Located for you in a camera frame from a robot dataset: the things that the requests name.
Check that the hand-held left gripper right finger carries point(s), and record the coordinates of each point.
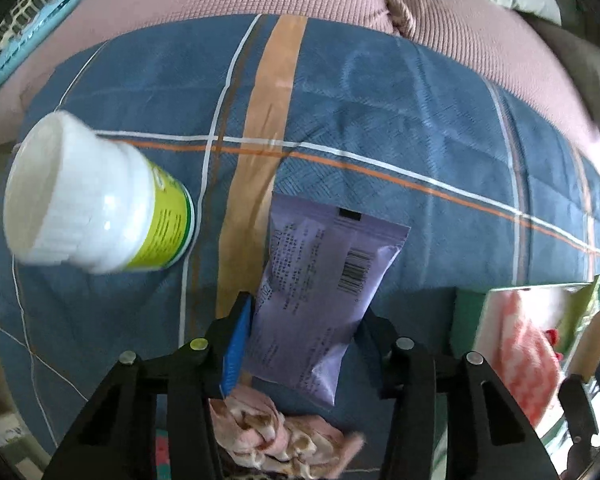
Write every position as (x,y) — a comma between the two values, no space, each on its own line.
(379,350)

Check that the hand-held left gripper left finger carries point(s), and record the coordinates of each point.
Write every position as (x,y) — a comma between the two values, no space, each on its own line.
(236,350)

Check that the purple snack packet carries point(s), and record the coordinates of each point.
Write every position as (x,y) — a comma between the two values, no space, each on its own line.
(315,285)

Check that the white bottle with green label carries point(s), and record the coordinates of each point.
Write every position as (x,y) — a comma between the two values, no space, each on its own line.
(95,200)

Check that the pink patterned cloth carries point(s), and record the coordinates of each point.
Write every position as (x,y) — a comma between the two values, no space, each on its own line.
(265,430)

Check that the green and white food packet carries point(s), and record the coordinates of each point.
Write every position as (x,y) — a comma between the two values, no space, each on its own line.
(519,340)

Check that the blue plaid quilt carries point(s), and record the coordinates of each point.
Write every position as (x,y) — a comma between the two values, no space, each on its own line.
(389,130)

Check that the light blue inflatable cushion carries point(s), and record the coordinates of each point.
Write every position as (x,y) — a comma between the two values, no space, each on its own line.
(30,50)

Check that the black and white printed pillow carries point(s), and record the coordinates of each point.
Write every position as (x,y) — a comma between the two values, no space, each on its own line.
(15,25)

